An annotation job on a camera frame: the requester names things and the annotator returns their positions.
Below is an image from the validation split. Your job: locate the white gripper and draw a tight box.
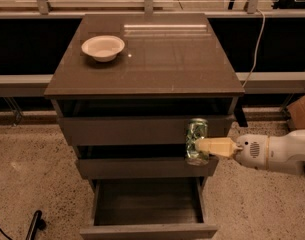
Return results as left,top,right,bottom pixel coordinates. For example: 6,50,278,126
194,134,268,170

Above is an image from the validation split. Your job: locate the green soda can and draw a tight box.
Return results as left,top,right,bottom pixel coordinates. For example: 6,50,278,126
185,118,209,166

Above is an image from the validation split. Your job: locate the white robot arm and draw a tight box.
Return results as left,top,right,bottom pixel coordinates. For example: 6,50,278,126
195,130,305,176

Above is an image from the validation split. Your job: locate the grey middle drawer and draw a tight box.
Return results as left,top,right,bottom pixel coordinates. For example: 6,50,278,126
76,144,218,180

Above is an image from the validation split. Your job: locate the grey drawer cabinet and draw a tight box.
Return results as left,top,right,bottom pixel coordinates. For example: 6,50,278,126
43,12,246,240

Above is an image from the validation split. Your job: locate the grey open bottom drawer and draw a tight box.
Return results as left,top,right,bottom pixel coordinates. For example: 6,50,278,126
80,178,218,240

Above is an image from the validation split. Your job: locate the grey top drawer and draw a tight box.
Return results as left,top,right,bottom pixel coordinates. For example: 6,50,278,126
51,97,240,147

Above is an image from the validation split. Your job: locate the cardboard box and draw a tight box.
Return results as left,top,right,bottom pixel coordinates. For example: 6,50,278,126
287,95,305,129

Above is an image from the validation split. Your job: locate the white bowl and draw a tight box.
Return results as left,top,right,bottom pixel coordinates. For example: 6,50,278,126
81,35,125,62

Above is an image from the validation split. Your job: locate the white cable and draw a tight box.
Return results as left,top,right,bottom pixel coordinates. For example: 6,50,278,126
241,8,266,89

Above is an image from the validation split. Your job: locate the metal railing frame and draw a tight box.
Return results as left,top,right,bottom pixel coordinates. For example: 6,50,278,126
0,0,305,125

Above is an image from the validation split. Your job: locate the black cable with plug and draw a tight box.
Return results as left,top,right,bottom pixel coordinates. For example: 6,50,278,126
0,209,47,240

